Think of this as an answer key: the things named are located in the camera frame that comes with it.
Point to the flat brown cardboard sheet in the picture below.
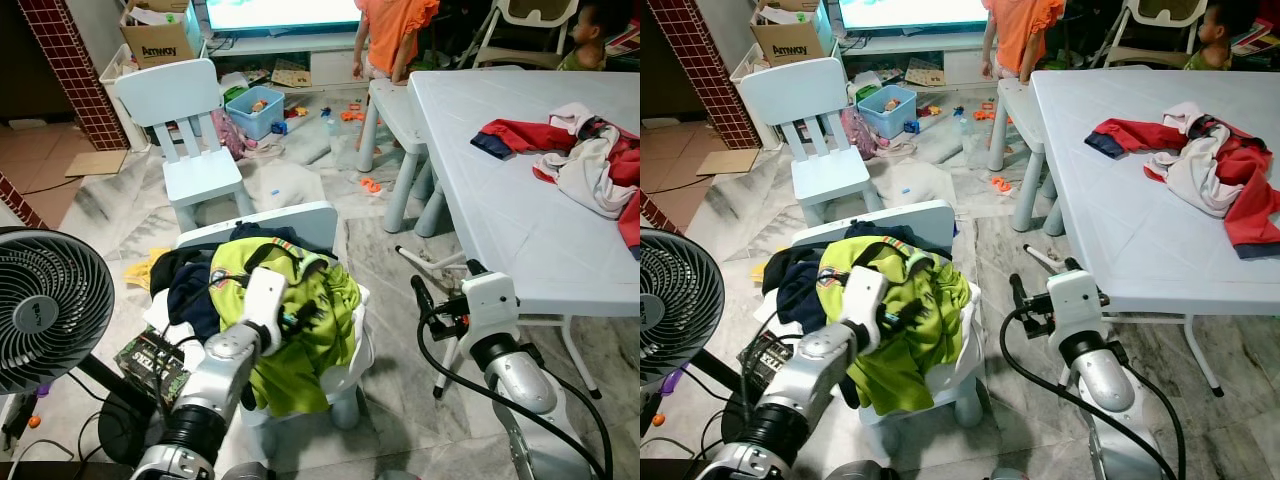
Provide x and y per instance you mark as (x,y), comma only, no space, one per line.
(97,163)
(728,161)

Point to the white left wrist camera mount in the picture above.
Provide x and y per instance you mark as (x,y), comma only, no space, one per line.
(265,305)
(870,303)

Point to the black printed cardboard box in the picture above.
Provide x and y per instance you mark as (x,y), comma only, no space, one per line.
(150,362)
(762,362)

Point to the child in orange shirt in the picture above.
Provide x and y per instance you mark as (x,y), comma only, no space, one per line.
(1022,30)
(395,30)

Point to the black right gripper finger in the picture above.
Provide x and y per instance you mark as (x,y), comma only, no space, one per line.
(1018,293)
(422,298)
(475,267)
(1071,265)

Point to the white television cabinet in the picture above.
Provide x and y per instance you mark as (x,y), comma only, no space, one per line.
(920,43)
(290,45)

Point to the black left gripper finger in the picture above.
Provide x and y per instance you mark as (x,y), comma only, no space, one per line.
(910,305)
(312,306)
(908,320)
(312,322)

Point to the white baby high chair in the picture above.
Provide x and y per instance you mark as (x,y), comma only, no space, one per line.
(530,12)
(1160,12)

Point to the red and white shirt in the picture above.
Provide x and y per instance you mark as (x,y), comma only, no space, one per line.
(1210,175)
(590,175)

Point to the small blue toy bin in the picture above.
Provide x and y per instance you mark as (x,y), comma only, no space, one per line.
(255,118)
(888,116)

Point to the pink cloth bag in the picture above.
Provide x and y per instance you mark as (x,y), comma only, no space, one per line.
(228,135)
(860,135)

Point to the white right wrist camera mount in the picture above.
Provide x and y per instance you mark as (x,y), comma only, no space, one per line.
(1073,302)
(490,305)

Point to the grey plastic folding table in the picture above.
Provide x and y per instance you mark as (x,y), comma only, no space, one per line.
(1140,220)
(520,220)

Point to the dark navy garment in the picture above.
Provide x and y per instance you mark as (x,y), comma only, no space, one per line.
(190,295)
(800,292)

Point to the pale blue kids table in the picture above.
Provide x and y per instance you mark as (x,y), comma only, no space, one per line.
(390,100)
(1015,98)

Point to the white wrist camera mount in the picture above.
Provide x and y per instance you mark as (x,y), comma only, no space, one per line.
(265,305)
(1073,302)
(490,305)
(870,303)

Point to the lime green shirt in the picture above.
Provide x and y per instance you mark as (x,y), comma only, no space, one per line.
(310,340)
(920,340)

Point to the grey robot left leg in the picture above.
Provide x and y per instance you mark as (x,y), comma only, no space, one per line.
(245,472)
(872,471)

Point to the brown Amway cardboard box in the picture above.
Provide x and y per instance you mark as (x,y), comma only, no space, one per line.
(158,45)
(788,43)

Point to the television screen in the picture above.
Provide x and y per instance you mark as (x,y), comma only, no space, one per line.
(910,12)
(280,12)

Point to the brown puzzle board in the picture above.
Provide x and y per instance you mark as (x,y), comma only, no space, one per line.
(923,72)
(290,74)

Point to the pale blue kids chair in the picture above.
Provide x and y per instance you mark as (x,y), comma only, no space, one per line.
(300,222)
(795,93)
(920,220)
(170,95)

